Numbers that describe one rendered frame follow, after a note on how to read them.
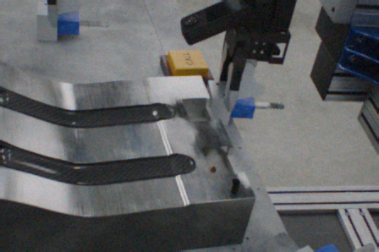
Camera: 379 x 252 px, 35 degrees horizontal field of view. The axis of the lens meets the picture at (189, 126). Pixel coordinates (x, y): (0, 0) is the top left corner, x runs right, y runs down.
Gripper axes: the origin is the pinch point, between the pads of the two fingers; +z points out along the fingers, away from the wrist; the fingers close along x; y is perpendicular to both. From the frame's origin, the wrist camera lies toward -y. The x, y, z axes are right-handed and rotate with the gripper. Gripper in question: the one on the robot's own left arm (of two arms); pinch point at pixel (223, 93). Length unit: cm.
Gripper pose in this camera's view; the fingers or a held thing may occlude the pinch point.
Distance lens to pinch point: 97.3
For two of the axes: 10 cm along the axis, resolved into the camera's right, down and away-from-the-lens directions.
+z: -1.4, 7.7, 6.3
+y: 9.9, 0.5, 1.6
